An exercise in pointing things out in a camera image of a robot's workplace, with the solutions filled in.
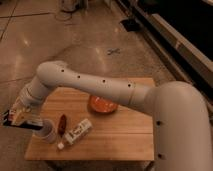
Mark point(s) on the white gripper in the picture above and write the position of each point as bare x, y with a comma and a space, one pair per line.
19, 114

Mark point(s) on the black and white eraser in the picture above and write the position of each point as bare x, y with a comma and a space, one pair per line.
24, 125

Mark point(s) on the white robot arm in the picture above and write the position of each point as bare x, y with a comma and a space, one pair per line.
181, 127

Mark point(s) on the white ceramic cup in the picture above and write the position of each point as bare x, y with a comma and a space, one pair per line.
47, 133

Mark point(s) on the white tube with cap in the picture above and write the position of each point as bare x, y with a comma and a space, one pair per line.
75, 134

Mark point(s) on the orange bowl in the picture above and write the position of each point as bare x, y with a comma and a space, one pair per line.
101, 105

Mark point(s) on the wooden table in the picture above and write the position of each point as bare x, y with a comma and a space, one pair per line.
125, 135

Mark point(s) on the black floor object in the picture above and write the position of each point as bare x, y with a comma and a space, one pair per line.
130, 25

